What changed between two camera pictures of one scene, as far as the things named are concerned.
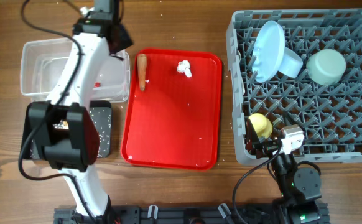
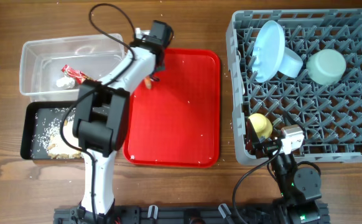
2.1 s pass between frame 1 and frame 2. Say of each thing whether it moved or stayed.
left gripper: moved
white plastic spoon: stayed
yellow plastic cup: stayed
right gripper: stayed
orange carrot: moved
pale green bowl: stayed
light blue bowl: stayed
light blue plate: stayed
